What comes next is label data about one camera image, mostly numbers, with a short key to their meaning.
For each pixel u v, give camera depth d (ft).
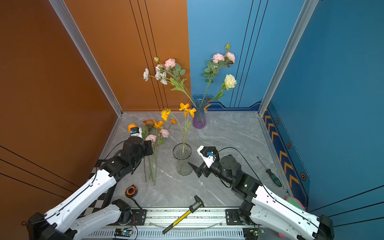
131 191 2.59
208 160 1.88
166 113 2.78
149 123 3.48
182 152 2.56
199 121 3.49
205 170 1.94
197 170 1.93
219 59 2.76
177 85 2.91
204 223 2.38
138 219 2.44
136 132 2.17
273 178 2.78
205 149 1.79
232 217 2.38
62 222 1.29
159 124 3.52
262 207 2.00
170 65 2.78
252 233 2.31
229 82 2.48
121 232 2.33
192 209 2.48
